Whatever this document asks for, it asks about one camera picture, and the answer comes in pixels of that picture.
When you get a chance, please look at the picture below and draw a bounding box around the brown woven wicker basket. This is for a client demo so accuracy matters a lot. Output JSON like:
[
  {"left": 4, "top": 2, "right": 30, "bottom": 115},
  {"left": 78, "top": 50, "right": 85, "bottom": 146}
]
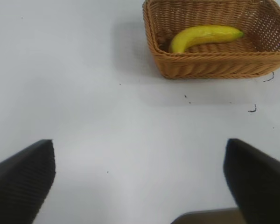
[{"left": 142, "top": 0, "right": 280, "bottom": 80}]

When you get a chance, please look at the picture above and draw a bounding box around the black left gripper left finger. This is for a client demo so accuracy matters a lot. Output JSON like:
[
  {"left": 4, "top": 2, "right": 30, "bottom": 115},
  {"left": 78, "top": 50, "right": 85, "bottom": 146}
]
[{"left": 0, "top": 139, "right": 56, "bottom": 224}]

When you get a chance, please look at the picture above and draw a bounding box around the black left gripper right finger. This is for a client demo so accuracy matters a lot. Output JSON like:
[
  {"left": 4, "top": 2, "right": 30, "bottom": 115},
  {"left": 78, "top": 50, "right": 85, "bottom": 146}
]
[{"left": 223, "top": 138, "right": 280, "bottom": 224}]

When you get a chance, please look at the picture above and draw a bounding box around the yellow banana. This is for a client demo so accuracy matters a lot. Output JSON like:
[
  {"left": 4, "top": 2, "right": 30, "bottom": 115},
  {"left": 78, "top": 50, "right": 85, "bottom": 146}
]
[{"left": 169, "top": 25, "right": 245, "bottom": 54}]

